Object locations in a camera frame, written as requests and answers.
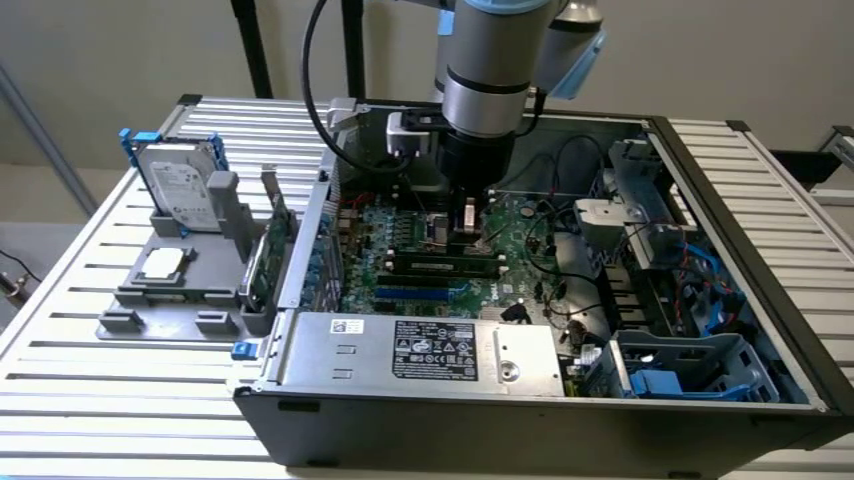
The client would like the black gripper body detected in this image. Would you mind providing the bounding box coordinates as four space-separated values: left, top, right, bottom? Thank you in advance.
436 127 516 191

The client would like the dark RAM stick with label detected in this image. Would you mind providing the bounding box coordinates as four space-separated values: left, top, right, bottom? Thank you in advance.
392 263 501 278

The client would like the blue expansion slot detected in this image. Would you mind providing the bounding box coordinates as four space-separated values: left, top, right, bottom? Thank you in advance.
375 285 471 297

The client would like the black expansion slot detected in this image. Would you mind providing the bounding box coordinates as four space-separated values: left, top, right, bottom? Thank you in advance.
372 298 461 310

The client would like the green Dell motherboard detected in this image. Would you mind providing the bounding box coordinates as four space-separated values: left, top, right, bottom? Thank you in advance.
298 192 576 327

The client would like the black fan shroud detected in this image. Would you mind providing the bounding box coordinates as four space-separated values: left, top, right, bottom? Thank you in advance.
336 115 449 197

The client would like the silver drive cage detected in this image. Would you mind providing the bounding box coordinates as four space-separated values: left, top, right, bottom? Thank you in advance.
571 137 703 272

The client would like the silver power supply unit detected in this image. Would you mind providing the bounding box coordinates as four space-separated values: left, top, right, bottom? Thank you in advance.
274 311 569 399

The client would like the black stand pole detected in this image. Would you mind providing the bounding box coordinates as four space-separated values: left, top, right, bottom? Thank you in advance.
338 0 369 100
229 0 276 99

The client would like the green graphics card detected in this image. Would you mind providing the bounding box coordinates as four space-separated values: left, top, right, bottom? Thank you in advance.
237 162 298 315

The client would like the silver hard disk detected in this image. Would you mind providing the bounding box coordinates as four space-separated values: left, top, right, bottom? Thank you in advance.
136 142 225 234

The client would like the blue plastic disk bay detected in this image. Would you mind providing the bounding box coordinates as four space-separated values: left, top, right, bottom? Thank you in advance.
608 329 783 402

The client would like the black open PC case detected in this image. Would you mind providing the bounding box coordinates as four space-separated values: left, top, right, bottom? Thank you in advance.
229 97 854 470

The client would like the CPU with silver lid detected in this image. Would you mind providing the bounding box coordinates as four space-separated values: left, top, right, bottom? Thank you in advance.
141 247 186 279

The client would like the grey parts rack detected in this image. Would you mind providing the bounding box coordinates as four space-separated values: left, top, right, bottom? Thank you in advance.
96 171 296 344

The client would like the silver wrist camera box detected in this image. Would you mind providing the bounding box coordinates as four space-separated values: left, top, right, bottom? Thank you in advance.
384 110 445 158

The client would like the black looped wire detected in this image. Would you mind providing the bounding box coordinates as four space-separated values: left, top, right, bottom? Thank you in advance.
517 134 609 201

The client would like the grey case lock bracket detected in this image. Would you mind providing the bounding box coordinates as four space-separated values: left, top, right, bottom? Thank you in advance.
325 97 373 134

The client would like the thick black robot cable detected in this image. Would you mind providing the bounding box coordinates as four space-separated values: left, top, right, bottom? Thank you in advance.
298 0 416 176

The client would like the blue disk carrier frame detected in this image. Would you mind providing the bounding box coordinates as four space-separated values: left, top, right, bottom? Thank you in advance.
117 128 232 237

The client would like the blue SATA wire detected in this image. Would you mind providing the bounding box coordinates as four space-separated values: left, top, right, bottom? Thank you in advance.
671 238 749 342

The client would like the aluminium profile frame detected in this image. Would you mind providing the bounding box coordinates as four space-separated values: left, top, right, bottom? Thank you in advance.
765 126 854 205

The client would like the grey metal post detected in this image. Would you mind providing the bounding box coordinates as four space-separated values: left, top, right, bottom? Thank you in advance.
0 59 98 217

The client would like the thin black floor cable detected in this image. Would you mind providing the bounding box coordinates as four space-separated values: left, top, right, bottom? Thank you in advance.
0 249 42 304

